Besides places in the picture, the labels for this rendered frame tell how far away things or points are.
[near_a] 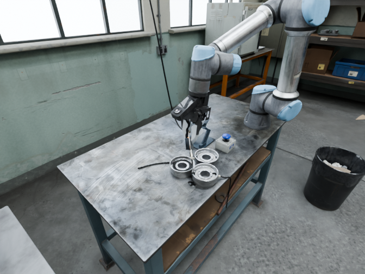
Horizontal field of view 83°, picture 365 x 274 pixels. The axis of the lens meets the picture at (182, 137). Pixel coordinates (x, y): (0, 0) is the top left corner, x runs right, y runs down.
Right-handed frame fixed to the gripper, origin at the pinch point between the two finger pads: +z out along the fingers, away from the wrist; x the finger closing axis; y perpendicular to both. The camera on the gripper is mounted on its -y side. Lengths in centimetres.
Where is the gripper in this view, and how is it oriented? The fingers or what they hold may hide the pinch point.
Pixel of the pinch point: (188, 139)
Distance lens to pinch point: 84.4
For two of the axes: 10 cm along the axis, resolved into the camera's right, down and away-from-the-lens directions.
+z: -1.0, 8.8, 4.6
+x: -7.3, -3.7, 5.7
